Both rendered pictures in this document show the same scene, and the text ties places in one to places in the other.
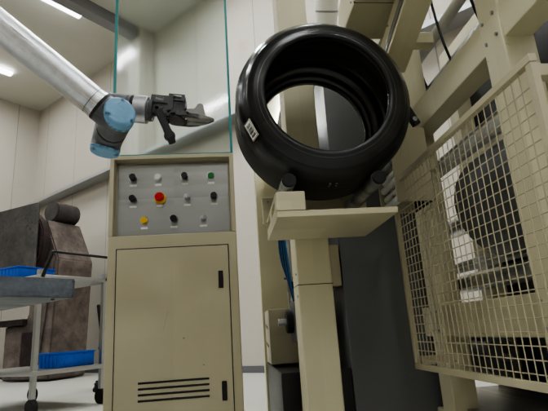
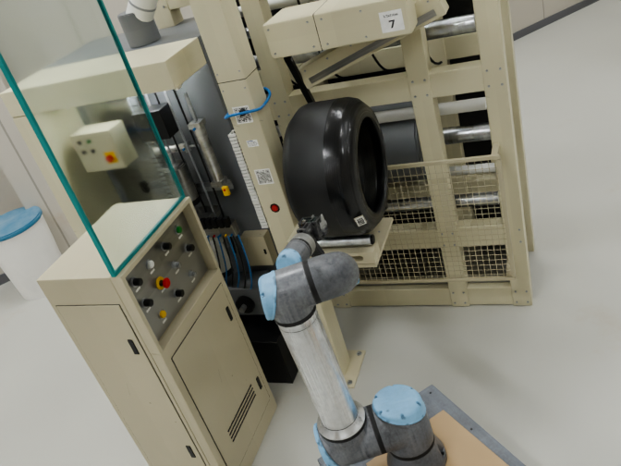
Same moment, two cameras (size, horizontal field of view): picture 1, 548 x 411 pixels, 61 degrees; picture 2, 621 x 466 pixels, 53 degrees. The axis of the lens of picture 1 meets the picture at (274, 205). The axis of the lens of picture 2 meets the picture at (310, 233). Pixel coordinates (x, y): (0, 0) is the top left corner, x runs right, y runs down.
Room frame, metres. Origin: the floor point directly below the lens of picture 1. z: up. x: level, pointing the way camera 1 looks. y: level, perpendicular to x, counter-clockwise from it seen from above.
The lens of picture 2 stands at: (0.31, 1.98, 2.32)
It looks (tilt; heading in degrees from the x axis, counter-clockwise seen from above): 30 degrees down; 303
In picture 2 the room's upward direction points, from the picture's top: 18 degrees counter-clockwise
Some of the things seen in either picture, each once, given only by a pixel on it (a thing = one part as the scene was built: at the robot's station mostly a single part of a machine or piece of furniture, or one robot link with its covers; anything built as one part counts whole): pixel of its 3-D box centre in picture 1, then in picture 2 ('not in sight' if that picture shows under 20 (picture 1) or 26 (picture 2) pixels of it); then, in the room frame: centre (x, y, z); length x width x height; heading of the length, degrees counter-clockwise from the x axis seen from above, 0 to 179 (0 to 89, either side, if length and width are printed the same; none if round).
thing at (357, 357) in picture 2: not in sight; (335, 367); (1.77, -0.12, 0.01); 0.27 x 0.27 x 0.02; 6
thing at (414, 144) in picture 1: (402, 171); not in sight; (1.78, -0.53, 1.05); 0.20 x 0.15 x 0.30; 6
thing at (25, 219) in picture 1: (42, 288); not in sight; (7.21, 3.67, 1.34); 1.38 x 1.29 x 2.68; 53
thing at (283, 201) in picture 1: (284, 215); (337, 253); (1.50, -0.03, 0.84); 0.36 x 0.09 x 0.06; 6
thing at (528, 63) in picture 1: (460, 251); (414, 226); (1.32, -0.52, 0.65); 0.90 x 0.02 x 0.70; 6
